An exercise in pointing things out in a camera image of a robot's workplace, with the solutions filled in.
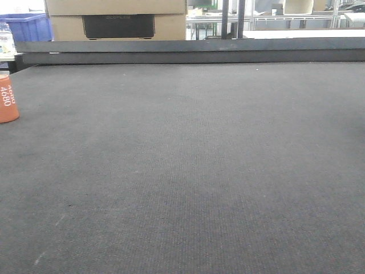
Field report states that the lower cardboard box with window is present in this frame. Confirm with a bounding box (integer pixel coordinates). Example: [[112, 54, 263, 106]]
[[50, 14, 186, 41]]

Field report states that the black vertical pole left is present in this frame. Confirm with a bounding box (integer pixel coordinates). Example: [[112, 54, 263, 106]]
[[221, 0, 229, 40]]

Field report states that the black vertical pole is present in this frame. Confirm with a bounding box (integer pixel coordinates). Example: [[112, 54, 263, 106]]
[[221, 0, 229, 40], [237, 0, 246, 39]]

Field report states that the black vertical pole right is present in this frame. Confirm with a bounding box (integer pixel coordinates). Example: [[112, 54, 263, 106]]
[[237, 0, 246, 39]]

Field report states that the upper cardboard box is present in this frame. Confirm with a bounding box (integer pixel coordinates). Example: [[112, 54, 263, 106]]
[[46, 0, 187, 15]]

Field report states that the blue plastic crate in background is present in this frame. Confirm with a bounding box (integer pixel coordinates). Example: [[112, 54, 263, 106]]
[[1, 13, 53, 42]]

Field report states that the clear plastic bottle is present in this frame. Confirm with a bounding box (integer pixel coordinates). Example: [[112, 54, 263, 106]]
[[1, 22, 16, 55]]

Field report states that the dark grey table edge rail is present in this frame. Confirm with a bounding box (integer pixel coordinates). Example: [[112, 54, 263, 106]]
[[15, 37, 364, 65]]

